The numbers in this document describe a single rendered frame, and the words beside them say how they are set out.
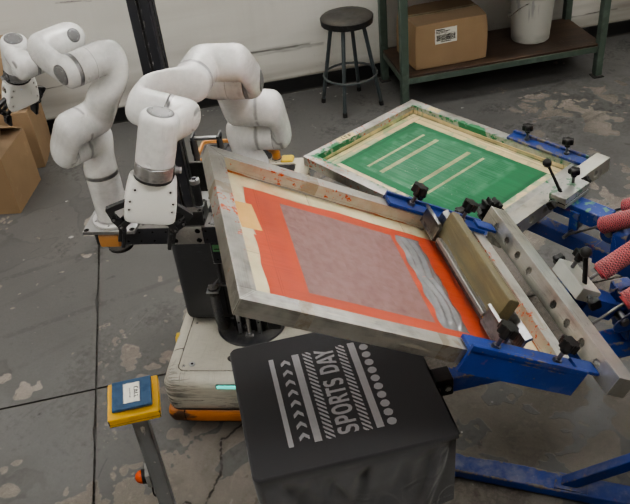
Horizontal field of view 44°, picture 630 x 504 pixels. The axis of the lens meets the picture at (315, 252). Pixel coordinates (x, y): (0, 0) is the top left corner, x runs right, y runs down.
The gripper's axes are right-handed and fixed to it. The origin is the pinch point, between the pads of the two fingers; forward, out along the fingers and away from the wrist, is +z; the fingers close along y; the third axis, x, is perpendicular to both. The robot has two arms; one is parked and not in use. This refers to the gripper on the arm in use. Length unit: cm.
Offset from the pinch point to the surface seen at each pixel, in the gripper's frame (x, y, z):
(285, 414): 4, -37, 45
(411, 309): 14, -55, 5
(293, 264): 7.9, -29.1, -1.4
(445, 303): 9, -65, 6
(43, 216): -272, 36, 166
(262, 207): -12.8, -25.7, -2.2
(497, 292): 13, -74, 0
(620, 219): -25, -129, 1
